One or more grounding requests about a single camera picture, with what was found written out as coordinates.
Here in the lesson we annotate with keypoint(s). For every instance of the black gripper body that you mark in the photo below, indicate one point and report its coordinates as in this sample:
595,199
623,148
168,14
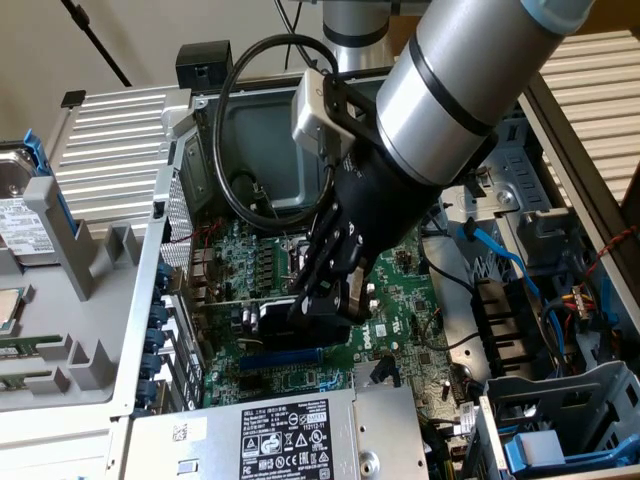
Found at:
380,200

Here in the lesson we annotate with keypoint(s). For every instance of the green graphics card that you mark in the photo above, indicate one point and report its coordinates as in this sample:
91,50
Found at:
280,327

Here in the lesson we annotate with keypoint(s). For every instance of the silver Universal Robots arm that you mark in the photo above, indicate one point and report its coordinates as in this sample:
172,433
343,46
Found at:
460,90

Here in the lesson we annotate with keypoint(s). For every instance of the CPU socket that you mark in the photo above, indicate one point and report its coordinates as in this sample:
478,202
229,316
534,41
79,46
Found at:
296,252

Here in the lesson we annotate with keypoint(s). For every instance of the green Dell motherboard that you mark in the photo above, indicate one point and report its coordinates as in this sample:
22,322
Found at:
400,325

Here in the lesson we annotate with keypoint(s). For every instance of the silver finned heat sink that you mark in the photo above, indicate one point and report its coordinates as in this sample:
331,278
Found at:
360,374

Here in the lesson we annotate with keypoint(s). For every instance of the metal locking lever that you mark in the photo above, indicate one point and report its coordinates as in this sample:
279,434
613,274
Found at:
263,200

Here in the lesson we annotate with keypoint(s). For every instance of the blue expansion slot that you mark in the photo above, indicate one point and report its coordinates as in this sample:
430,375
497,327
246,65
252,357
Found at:
280,359

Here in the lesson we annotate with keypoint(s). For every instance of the open grey PC case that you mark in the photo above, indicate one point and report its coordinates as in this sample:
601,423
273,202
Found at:
260,150

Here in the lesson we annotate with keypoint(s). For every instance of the short black expansion slot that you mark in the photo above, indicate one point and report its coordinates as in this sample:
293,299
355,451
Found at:
250,382

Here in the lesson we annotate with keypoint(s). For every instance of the black plastic card guide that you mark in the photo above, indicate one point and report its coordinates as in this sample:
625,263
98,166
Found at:
505,325

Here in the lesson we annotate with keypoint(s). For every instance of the blue slot clip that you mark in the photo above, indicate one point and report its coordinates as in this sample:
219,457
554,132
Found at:
152,366
156,340
149,392
165,276
159,315

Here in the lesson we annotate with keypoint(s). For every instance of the grey metal drive cage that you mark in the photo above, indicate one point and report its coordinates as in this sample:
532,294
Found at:
540,230

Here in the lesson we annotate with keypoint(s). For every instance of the grey power supply unit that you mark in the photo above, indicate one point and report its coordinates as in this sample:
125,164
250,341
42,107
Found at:
210,450

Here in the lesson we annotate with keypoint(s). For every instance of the black box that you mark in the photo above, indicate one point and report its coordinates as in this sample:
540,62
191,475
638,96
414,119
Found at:
205,60

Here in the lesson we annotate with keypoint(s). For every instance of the grey metal disk bay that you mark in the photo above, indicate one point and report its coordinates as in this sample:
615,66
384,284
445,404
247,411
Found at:
550,400

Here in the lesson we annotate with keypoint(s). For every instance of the grey plastic parts rack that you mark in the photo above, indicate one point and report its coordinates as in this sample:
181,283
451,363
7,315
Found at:
60,320

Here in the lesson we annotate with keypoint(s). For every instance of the black table corner cap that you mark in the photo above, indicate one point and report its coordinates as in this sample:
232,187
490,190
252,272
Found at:
73,99

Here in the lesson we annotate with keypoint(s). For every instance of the blue plastic latch bar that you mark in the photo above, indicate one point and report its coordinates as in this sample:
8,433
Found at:
600,457

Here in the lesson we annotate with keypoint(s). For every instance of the black tripod leg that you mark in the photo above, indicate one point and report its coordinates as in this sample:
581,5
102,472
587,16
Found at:
95,40

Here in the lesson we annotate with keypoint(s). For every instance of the green RAM stick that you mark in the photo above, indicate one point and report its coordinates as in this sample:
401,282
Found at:
20,350
12,382

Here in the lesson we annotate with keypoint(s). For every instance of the silver CPU chip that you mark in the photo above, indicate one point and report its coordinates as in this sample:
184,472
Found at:
9,310

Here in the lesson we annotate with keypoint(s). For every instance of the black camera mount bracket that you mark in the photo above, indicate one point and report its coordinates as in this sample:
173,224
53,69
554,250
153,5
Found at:
334,100

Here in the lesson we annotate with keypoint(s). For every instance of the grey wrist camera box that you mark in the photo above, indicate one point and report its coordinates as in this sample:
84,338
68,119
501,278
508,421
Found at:
312,105

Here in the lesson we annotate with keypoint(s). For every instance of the hard disk with blue bracket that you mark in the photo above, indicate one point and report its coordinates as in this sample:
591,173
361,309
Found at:
20,235

